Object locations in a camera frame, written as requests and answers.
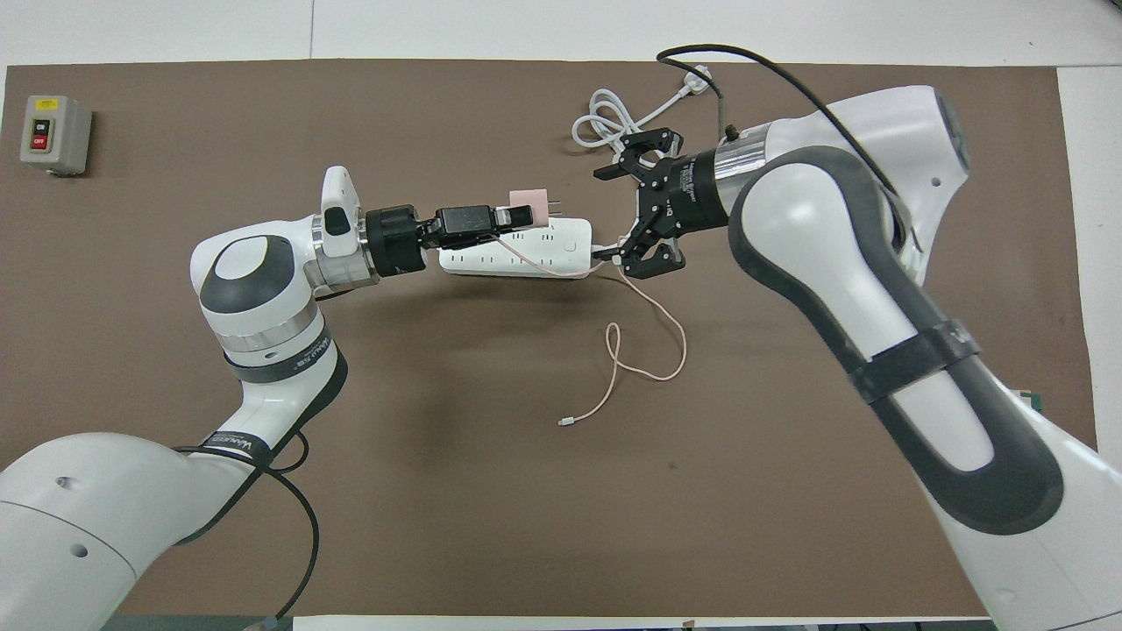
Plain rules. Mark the brown table mat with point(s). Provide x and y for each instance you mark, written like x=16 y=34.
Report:
x=526 y=508

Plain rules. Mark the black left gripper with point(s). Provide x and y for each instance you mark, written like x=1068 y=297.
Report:
x=394 y=241

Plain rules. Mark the grey on-off switch box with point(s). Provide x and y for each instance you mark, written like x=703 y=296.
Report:
x=54 y=136

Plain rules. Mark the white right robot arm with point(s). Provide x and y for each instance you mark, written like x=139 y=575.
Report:
x=833 y=228

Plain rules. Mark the white power strip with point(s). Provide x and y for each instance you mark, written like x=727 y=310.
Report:
x=561 y=245

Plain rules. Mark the pink charger block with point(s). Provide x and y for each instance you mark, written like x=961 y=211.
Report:
x=529 y=197

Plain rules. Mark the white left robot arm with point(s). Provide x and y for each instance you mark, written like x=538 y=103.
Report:
x=254 y=289

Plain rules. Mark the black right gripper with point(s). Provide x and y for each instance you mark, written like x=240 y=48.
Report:
x=688 y=193

